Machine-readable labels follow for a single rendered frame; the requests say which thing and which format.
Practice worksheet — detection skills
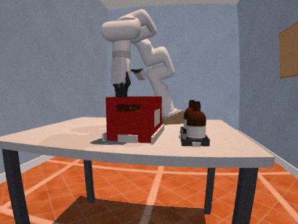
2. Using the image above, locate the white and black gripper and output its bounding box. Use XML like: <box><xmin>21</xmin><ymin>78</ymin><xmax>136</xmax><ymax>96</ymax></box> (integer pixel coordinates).
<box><xmin>110</xmin><ymin>57</ymin><xmax>132</xmax><ymax>97</ymax></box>

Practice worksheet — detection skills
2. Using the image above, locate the dark red crate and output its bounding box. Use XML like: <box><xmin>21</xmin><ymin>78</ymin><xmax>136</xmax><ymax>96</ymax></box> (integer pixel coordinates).
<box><xmin>105</xmin><ymin>96</ymin><xmax>162</xmax><ymax>143</ymax></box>

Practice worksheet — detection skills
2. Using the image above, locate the brown glass bottle with white label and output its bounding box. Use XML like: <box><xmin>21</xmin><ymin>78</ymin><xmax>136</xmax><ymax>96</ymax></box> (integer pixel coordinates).
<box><xmin>186</xmin><ymin>101</ymin><xmax>206</xmax><ymax>139</ymax></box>

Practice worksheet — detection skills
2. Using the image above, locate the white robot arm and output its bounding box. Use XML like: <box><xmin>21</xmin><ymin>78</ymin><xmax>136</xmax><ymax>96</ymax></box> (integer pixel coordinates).
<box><xmin>101</xmin><ymin>9</ymin><xmax>177</xmax><ymax>116</ymax></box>

